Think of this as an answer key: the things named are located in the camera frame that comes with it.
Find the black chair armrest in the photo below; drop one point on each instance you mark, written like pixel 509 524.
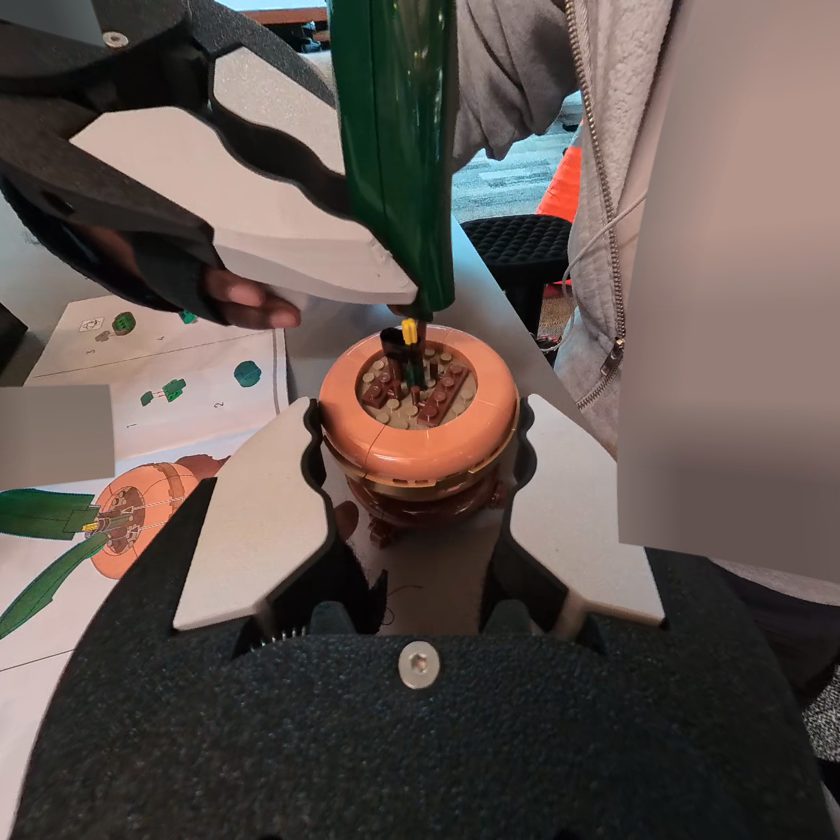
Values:
pixel 518 243

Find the orange traffic cone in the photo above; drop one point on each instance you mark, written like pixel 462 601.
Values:
pixel 564 184

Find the grey desk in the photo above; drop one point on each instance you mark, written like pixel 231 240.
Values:
pixel 485 315

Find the person's left hand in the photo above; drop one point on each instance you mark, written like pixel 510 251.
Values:
pixel 346 522

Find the green toy brick leaf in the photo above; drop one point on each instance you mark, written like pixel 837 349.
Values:
pixel 394 131

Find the white instruction booklet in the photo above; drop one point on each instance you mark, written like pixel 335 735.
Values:
pixel 197 407

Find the person's right hand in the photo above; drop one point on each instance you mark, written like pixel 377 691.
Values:
pixel 249 298

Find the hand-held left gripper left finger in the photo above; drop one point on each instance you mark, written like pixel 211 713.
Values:
pixel 256 525

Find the person's grey hoodie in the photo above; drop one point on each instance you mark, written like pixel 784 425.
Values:
pixel 518 65

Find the wooden top office desk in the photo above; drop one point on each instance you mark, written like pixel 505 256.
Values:
pixel 295 14

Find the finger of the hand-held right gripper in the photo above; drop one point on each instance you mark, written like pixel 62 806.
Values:
pixel 269 92
pixel 229 197

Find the toy brick flower pot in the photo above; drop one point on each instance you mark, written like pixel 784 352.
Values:
pixel 420 453

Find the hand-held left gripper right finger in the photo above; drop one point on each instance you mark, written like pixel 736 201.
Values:
pixel 577 525

